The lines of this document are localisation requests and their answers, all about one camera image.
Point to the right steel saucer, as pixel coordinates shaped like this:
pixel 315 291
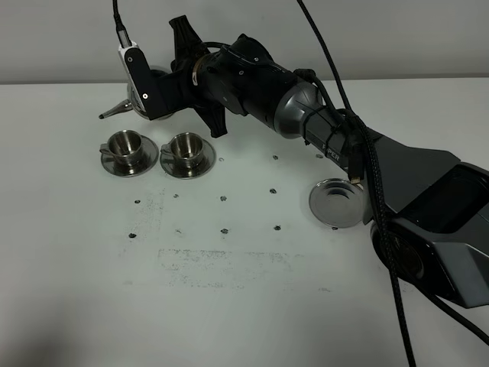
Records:
pixel 206 164

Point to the steel teacup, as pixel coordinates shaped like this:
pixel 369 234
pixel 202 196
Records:
pixel 183 150
pixel 125 147

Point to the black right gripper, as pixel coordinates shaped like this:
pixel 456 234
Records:
pixel 195 73

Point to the steel teapot base plate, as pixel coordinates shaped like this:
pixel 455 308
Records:
pixel 337 203

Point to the left steel saucer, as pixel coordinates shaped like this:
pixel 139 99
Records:
pixel 150 158

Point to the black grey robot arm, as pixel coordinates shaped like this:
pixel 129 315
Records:
pixel 436 206

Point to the right steel teacup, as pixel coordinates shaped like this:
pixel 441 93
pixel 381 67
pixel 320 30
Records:
pixel 183 150

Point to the left steel teacup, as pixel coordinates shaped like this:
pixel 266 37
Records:
pixel 125 147

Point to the steel saucer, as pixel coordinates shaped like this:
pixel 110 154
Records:
pixel 206 164
pixel 150 158

